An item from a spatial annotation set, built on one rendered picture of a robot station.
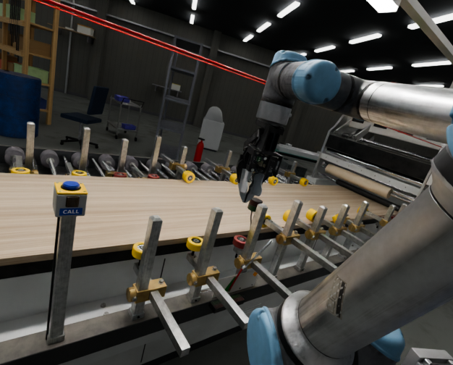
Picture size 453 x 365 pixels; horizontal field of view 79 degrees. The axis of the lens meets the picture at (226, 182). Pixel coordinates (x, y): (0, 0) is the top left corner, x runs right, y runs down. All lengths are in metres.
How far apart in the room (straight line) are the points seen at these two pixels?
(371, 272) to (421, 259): 0.05
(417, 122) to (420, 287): 0.27
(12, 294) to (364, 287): 1.13
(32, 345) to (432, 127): 1.14
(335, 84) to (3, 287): 1.16
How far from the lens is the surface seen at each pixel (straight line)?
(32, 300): 1.28
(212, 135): 7.94
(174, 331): 1.00
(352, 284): 0.35
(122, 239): 1.22
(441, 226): 0.29
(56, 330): 1.09
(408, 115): 0.51
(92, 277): 1.27
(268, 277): 1.30
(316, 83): 0.53
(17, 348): 1.13
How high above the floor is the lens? 1.54
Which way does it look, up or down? 17 degrees down
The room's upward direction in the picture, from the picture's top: 16 degrees clockwise
